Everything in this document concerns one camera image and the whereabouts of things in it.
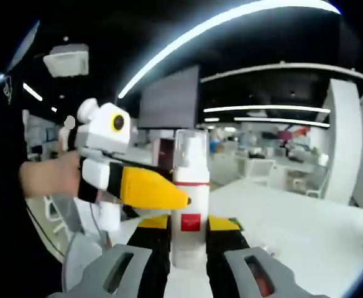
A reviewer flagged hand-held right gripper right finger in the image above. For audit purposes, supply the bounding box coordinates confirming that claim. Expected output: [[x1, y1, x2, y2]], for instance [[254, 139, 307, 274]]
[[205, 217, 321, 298]]

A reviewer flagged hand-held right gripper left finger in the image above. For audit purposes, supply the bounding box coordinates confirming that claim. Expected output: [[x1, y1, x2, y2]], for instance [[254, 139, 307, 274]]
[[53, 214, 173, 298]]

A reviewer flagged person's left hand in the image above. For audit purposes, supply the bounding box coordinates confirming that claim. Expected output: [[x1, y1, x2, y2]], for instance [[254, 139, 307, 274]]
[[41, 151, 83, 198]]

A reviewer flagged open laptop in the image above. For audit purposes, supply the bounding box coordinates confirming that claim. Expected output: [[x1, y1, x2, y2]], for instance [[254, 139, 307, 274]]
[[152, 137, 178, 170]]

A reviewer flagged grey mesh office chair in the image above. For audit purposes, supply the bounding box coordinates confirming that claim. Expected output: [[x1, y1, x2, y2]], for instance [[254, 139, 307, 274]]
[[62, 231, 114, 294]]

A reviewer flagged ceiling air conditioner unit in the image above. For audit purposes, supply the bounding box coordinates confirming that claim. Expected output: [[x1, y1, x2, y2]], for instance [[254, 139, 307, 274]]
[[42, 44, 90, 78]]

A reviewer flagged white office chair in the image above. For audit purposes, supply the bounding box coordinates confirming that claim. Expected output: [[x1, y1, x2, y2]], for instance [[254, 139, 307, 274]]
[[246, 158, 275, 186]]

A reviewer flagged long ceiling light strip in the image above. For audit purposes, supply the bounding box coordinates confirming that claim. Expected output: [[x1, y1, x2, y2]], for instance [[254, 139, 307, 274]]
[[117, 0, 341, 99]]

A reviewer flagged large dark wall screen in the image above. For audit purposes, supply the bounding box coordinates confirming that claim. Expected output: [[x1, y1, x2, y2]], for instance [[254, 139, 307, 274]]
[[137, 64, 200, 130]]

